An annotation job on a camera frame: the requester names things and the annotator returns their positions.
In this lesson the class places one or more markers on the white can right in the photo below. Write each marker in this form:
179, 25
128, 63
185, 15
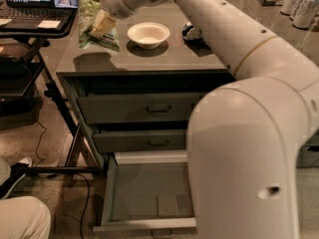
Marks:
305, 13

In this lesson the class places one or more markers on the green jalapeno chip bag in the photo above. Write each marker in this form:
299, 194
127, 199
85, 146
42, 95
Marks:
88, 10

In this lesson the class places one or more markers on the white sticky note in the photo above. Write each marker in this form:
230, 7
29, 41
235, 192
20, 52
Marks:
49, 24

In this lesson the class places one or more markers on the top left grey drawer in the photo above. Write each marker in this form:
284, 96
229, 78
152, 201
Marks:
141, 99

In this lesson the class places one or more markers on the black white shoe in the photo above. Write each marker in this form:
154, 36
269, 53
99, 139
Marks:
11, 175

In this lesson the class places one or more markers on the open bottom left drawer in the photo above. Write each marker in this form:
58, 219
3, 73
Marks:
147, 195

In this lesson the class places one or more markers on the black laptop stand cart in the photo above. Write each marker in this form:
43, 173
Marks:
31, 61

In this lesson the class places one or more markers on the middle left grey drawer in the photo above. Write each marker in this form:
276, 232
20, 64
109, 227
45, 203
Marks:
158, 137

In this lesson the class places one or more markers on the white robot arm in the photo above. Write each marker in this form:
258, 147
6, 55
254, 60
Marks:
243, 138

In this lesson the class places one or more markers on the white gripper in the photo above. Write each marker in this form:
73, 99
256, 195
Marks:
112, 0

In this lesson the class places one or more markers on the black blue chip bag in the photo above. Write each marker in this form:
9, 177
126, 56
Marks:
191, 34

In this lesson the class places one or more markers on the white can middle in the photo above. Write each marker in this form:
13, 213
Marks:
298, 4

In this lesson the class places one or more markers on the open black laptop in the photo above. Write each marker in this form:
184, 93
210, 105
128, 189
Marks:
26, 15

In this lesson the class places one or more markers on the white paper bowl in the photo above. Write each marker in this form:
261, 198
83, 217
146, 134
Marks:
148, 35

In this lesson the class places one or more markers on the person's beige trouser leg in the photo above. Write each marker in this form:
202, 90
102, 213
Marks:
24, 218

